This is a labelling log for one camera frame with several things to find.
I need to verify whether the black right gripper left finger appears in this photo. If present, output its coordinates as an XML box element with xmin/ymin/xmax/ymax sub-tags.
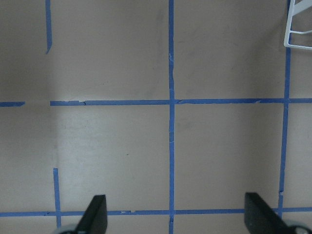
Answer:
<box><xmin>74</xmin><ymin>195</ymin><xmax>108</xmax><ymax>234</ymax></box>

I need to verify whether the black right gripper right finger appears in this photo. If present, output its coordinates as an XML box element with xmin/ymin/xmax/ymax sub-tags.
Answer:
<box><xmin>244</xmin><ymin>193</ymin><xmax>288</xmax><ymax>234</ymax></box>

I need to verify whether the white wire cup rack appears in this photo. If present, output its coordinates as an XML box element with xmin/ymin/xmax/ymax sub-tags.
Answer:
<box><xmin>283</xmin><ymin>0</ymin><xmax>312</xmax><ymax>51</ymax></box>

